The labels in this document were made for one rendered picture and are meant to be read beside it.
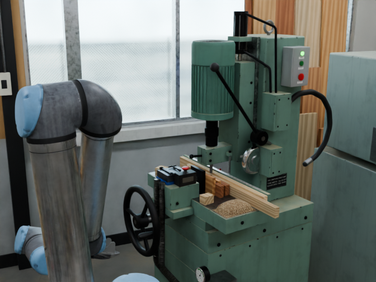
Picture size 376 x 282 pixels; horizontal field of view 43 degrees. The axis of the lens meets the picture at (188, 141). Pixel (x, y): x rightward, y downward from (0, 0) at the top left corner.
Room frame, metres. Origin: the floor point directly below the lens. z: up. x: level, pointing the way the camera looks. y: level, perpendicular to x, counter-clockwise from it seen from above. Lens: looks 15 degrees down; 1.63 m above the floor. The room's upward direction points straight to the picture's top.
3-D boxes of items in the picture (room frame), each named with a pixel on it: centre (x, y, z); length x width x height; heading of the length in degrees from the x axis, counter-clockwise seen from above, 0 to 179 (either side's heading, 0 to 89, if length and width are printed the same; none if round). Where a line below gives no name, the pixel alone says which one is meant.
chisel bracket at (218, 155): (1.96, -0.12, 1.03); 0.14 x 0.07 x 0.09; 123
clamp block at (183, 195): (1.83, 0.05, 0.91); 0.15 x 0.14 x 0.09; 33
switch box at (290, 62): (2.01, -0.44, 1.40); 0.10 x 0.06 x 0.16; 123
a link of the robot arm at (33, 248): (1.35, 0.44, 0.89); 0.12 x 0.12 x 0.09; 32
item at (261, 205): (1.86, -0.16, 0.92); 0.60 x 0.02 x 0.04; 33
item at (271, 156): (1.92, -0.34, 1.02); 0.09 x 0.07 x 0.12; 33
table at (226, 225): (1.87, -0.02, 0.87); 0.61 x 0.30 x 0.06; 33
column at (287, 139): (2.11, -0.34, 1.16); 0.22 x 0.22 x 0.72; 33
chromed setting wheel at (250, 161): (1.92, -0.28, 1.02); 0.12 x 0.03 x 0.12; 123
